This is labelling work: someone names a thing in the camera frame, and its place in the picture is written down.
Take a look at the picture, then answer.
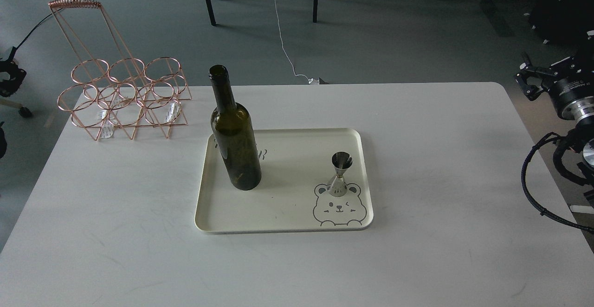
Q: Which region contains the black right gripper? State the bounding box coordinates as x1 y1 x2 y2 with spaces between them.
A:
514 52 594 121

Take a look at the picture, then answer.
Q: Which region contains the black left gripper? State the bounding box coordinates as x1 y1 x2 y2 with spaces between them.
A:
0 47 27 97

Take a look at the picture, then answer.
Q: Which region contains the silver steel jigger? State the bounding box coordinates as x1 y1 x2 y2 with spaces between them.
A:
328 152 353 197

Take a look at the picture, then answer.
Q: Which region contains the dark green wine bottle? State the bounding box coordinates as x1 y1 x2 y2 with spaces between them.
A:
209 64 262 191

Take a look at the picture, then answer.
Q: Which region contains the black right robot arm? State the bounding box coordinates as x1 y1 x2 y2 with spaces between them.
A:
514 52 594 186

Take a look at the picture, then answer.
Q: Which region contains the left chair caster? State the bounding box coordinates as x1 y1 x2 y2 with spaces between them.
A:
0 96 32 118

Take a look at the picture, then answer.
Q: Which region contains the cream bear print tray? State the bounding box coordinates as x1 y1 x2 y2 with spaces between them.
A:
195 128 374 234

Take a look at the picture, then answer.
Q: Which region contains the black braided cable loop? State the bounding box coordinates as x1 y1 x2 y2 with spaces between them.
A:
521 132 594 233

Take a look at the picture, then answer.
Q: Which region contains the rose gold wire bottle rack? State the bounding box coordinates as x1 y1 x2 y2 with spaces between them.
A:
48 0 193 141

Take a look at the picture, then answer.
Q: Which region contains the white floor cable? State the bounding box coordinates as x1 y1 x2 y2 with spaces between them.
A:
267 0 321 85

